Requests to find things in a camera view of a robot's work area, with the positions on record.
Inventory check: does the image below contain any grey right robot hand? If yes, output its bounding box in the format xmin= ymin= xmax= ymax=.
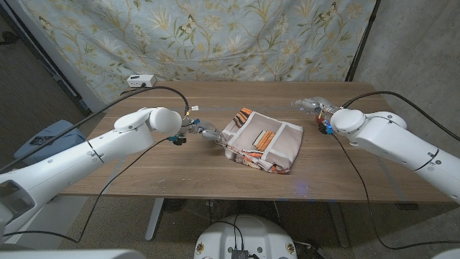
xmin=290 ymin=96 xmax=341 ymax=119

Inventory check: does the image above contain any white table leg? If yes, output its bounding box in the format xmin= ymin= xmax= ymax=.
xmin=144 ymin=197 xmax=165 ymax=242

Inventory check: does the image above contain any white power box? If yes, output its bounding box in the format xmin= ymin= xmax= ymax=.
xmin=126 ymin=74 xmax=157 ymax=88

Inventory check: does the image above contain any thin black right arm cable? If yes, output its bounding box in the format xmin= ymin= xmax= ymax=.
xmin=318 ymin=122 xmax=460 ymax=251

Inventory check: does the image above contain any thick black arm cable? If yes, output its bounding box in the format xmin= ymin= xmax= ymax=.
xmin=340 ymin=90 xmax=460 ymax=142
xmin=0 ymin=85 xmax=190 ymax=174

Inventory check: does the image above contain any blue storage box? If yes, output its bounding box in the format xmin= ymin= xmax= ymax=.
xmin=13 ymin=119 xmax=87 ymax=170

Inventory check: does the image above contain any small black fixture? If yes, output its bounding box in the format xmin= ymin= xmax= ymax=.
xmin=0 ymin=31 xmax=21 ymax=46

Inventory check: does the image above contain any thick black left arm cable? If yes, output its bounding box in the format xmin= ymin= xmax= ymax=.
xmin=0 ymin=85 xmax=190 ymax=174

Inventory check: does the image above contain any black torso cable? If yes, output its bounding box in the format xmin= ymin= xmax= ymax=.
xmin=214 ymin=214 xmax=246 ymax=253

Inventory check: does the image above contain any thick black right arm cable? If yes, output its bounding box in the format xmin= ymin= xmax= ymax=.
xmin=340 ymin=90 xmax=460 ymax=142

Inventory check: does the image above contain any beige orange patterned cloth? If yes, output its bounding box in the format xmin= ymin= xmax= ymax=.
xmin=215 ymin=106 xmax=305 ymax=176

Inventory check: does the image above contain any grey perforated partition panel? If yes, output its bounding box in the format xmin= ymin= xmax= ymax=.
xmin=0 ymin=3 xmax=93 ymax=173

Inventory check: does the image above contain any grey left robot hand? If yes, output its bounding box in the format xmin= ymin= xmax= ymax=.
xmin=181 ymin=117 xmax=227 ymax=143

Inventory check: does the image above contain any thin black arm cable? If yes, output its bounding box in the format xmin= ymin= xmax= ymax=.
xmin=12 ymin=135 xmax=188 ymax=244
xmin=318 ymin=122 xmax=460 ymax=251

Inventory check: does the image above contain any dark grey table leg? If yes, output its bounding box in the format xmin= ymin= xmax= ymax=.
xmin=328 ymin=201 xmax=351 ymax=249

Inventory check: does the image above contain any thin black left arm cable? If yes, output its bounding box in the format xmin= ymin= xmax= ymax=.
xmin=12 ymin=135 xmax=188 ymax=244

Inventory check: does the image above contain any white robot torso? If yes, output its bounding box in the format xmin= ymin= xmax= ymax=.
xmin=193 ymin=214 xmax=298 ymax=259

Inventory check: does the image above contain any black backdrop stand pole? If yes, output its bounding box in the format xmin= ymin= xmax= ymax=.
xmin=344 ymin=0 xmax=382 ymax=83

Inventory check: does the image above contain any black power box cable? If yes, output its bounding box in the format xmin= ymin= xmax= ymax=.
xmin=119 ymin=83 xmax=147 ymax=96

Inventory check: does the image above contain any floral printed backdrop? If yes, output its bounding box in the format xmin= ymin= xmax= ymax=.
xmin=19 ymin=0 xmax=377 ymax=109

